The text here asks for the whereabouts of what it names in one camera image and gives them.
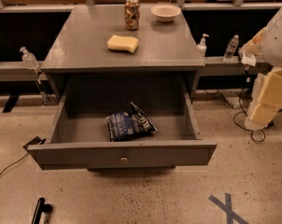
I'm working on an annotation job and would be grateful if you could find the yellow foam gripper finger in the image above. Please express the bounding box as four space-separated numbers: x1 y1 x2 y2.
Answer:
246 67 282 127

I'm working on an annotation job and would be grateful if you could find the blue chip bag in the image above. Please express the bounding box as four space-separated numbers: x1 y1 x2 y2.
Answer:
106 103 157 142

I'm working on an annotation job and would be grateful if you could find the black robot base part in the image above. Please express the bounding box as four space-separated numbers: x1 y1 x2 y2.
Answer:
31 197 53 224

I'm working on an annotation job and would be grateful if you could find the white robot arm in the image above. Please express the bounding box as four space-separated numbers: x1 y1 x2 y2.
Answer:
239 7 282 131

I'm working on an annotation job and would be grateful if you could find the round drawer knob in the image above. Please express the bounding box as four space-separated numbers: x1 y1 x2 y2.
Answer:
120 155 129 163

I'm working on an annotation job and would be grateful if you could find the grey open drawer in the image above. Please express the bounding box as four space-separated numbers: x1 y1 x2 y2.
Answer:
26 75 218 172

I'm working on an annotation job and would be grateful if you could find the grey cabinet counter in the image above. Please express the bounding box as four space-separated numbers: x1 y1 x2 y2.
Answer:
40 3 206 102

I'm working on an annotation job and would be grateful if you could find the crumpled white packet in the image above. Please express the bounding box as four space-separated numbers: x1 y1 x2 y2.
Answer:
239 49 256 66

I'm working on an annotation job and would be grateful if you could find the clear water bottle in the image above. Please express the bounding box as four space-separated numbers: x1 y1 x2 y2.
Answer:
223 35 239 62

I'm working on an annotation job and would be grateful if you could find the white pump sanitizer bottle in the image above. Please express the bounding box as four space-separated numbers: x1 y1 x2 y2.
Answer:
197 34 208 58

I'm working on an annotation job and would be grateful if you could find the white ceramic bowl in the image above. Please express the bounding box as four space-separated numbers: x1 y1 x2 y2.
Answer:
150 5 181 22

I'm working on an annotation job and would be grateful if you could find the yellow sponge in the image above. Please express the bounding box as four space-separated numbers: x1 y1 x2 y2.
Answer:
107 35 138 53

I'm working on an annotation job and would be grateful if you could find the brown soda can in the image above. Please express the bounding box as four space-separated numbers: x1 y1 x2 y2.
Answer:
125 0 140 31

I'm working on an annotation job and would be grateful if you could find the black floor plate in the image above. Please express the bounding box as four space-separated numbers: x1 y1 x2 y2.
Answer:
23 136 46 149

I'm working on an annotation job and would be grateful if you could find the clear pump bottle left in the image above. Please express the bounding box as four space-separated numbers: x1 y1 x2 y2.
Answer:
20 47 39 69

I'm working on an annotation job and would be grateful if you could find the black floor cable right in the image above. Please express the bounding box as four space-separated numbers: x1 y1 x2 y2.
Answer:
233 87 267 144

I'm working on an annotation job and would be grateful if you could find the black cable left floor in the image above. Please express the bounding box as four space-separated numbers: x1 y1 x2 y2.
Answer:
0 152 31 185

